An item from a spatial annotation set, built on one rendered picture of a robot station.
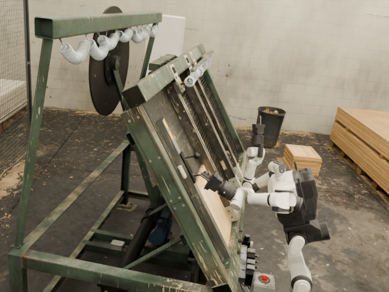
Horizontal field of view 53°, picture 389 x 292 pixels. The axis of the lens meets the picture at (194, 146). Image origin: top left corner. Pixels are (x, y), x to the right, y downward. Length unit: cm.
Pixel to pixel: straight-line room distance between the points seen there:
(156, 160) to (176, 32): 442
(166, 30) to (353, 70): 399
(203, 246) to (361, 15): 680
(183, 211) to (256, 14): 606
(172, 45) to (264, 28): 222
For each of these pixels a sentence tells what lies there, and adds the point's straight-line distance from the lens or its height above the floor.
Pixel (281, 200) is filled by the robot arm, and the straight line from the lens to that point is 210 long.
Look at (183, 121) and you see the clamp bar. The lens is 264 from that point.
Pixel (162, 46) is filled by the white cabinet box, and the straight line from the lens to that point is 632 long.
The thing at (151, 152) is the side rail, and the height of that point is 161.
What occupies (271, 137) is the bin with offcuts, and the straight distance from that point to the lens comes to 716.
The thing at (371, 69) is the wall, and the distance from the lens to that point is 867.
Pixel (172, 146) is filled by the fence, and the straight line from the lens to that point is 225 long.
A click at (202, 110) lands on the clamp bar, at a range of 312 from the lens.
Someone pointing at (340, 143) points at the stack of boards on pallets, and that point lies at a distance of 756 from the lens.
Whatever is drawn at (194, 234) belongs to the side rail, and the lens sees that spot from 219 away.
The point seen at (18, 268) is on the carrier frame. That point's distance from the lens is 275.
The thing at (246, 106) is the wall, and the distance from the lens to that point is 806.
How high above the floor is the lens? 237
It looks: 21 degrees down
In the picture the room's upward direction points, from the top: 7 degrees clockwise
